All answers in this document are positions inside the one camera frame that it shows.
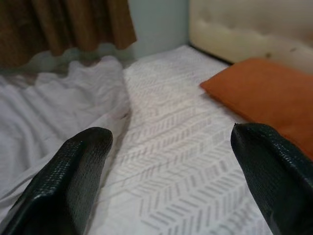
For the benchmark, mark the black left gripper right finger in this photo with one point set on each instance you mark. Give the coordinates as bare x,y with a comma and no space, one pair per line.
281,183

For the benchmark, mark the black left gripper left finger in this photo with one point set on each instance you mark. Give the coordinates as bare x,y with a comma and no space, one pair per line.
61,183

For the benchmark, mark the grey blanket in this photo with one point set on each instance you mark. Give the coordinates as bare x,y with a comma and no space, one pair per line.
49,102

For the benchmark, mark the orange pillow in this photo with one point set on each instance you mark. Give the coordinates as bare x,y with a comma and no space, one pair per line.
264,93

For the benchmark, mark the white chevron patterned mattress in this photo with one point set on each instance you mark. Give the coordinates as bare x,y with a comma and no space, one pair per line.
171,147

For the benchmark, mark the cream tufted headboard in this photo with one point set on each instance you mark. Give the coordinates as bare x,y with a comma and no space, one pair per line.
244,29

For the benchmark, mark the brown curtain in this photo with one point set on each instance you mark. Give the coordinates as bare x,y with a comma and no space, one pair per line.
61,24

